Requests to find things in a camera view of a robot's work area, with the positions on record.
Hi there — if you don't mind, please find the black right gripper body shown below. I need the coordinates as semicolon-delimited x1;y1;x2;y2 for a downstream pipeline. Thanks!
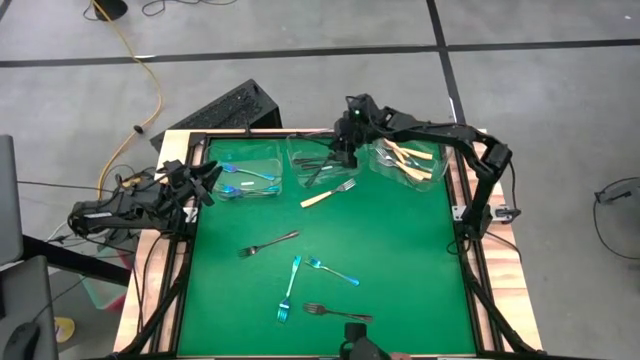
332;93;381;151

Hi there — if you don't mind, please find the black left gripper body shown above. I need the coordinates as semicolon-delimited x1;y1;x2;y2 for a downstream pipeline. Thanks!
162;159;206;209

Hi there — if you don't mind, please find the iridescent blue spoon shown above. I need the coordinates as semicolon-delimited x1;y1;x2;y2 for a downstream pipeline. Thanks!
219;162;277;182

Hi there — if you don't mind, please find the clear plastic bin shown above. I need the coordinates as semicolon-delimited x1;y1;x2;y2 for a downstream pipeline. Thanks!
368;133;451;194
203;137;285;202
285;129;362;190

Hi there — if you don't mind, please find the black desk leg bar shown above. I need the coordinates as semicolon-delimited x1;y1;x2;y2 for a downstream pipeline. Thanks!
22;233;132;287

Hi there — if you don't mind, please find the teal and pink crate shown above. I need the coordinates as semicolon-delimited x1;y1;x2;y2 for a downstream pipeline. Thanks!
81;248;130;312

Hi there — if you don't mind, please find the green table mat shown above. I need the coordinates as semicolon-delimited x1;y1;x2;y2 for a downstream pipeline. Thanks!
177;133;476;357

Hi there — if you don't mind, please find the grey flat panel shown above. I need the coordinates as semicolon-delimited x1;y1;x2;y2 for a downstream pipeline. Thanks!
0;133;25;267

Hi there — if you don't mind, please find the yellow round disc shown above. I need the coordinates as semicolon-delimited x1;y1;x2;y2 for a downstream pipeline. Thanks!
53;316;77;345

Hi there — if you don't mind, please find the grey desk top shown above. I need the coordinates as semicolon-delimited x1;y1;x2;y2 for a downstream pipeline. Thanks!
0;254;60;360

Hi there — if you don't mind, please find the black round base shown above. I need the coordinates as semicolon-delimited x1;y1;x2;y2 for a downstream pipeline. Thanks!
92;0;130;22

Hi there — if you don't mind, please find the black computer mouse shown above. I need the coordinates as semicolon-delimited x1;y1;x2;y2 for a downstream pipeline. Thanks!
2;321;42;360

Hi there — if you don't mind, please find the yellow cable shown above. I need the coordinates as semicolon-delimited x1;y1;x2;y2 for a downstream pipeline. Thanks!
91;0;165;199

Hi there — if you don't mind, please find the black cable with plug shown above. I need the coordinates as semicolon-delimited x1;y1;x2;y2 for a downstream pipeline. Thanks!
593;175;640;261

